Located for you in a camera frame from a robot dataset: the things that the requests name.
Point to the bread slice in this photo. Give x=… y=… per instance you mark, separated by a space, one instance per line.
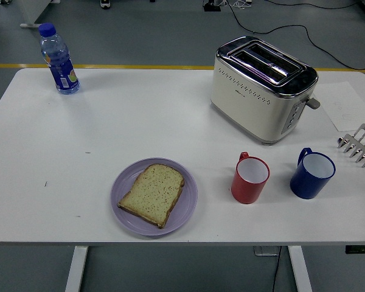
x=153 y=194

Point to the purple plate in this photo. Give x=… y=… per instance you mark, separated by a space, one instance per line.
x=124 y=188

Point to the cream and chrome toaster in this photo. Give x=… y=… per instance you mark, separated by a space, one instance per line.
x=246 y=103

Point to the red mug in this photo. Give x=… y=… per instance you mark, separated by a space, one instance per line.
x=246 y=190

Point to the blue mug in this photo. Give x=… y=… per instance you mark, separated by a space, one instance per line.
x=305 y=185

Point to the black power strip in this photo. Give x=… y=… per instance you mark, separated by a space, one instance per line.
x=211 y=6

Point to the blue water bottle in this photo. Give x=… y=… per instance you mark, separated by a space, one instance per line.
x=61 y=67

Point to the white table leg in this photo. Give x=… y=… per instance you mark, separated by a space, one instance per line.
x=76 y=267
x=299 y=267

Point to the person's black white shoe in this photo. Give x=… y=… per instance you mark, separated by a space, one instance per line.
x=105 y=3

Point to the white paper sheet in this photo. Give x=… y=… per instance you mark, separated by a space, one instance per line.
x=343 y=100

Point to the metal toast rack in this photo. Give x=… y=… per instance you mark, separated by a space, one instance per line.
x=357 y=149

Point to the white desk foot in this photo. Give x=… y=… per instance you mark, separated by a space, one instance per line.
x=33 y=15

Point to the black table control panel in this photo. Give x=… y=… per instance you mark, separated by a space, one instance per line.
x=360 y=249

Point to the clear plastic bracket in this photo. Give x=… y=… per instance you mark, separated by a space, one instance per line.
x=263 y=251

